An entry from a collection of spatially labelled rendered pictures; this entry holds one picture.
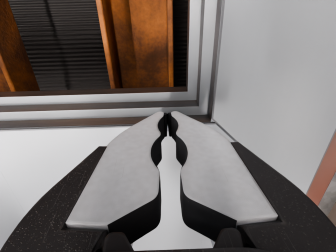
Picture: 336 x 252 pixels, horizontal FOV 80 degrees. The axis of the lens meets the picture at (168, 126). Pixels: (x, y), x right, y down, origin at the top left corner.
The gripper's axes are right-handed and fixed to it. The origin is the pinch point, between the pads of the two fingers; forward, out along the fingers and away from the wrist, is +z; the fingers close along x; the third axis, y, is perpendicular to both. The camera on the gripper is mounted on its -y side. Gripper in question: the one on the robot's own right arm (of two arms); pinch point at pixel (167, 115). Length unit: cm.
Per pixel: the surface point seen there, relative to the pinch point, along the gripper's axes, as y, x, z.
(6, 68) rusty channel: 0.0, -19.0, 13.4
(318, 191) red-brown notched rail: 11.1, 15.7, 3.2
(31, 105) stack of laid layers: 0.4, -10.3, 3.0
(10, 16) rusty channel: -5.3, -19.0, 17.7
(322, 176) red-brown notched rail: 9.0, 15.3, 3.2
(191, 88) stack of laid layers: -0.6, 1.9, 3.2
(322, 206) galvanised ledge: 33, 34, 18
